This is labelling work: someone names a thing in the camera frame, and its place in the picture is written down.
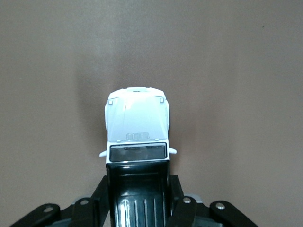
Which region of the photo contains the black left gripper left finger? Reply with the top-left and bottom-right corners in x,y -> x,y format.
9,175 -> 111,227

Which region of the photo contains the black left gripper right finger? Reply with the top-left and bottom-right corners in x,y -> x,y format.
167,174 -> 258,227

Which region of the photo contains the white toy jeep black roof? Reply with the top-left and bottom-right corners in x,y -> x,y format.
98,87 -> 178,227

